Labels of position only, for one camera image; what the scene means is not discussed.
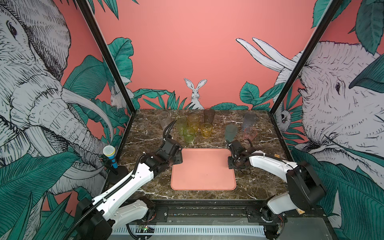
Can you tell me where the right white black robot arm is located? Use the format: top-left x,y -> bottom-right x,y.
226,140 -> 327,223

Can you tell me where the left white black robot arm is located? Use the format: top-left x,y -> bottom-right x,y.
64,137 -> 182,240

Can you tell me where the light green tall glass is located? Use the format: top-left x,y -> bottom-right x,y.
176,117 -> 188,135

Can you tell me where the black frame post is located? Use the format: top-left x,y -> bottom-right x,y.
269,0 -> 343,115
74,0 -> 136,114

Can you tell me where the left black frame post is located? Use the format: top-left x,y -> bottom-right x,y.
74,0 -> 136,114

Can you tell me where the white ventilation grille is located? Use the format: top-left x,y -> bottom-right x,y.
112,225 -> 266,237

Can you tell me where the amber tall glass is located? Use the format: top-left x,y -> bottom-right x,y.
188,114 -> 200,133

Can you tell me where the blue yellow toy microphone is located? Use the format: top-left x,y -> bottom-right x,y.
103,145 -> 118,170

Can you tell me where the right black frame post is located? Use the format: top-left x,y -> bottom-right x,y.
269,0 -> 343,115

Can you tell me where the pink square tray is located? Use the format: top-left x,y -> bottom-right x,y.
171,149 -> 237,191

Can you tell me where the dark brown glass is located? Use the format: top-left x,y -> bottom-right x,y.
204,108 -> 216,125

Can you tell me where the clear glass tumbler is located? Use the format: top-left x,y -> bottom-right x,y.
158,111 -> 172,130

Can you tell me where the pink glass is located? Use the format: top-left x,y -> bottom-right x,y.
243,128 -> 258,141

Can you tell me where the teal wine glass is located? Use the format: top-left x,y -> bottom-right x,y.
225,124 -> 238,142

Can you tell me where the green short glass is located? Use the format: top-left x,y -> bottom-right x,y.
183,127 -> 196,143

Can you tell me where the grey tall glass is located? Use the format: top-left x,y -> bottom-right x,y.
242,111 -> 258,131

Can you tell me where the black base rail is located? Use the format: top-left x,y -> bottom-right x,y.
113,196 -> 329,225

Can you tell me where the yellow short glass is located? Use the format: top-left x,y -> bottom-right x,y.
200,123 -> 213,138

